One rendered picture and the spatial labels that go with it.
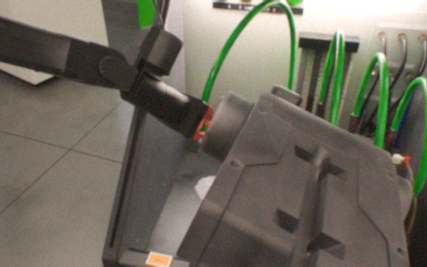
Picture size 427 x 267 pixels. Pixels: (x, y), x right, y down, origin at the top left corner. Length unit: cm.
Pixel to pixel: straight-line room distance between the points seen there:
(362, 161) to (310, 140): 3
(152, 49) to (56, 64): 15
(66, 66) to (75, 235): 176
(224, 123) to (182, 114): 45
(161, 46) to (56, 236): 178
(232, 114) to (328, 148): 5
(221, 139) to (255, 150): 5
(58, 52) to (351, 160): 44
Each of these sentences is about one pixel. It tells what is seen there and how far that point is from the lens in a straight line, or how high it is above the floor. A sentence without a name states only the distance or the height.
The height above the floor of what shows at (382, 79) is 134.
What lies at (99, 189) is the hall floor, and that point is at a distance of 247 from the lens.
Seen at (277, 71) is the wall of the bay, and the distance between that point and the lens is 111.
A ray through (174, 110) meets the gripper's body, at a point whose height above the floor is 132.
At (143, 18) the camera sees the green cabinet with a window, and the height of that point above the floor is 36.
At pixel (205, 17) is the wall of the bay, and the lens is 108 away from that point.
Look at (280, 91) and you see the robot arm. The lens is 65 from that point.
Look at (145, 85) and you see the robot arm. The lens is 61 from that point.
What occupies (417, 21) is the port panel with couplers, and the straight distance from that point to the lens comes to 107.
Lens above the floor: 166
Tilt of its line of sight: 36 degrees down
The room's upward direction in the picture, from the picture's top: straight up
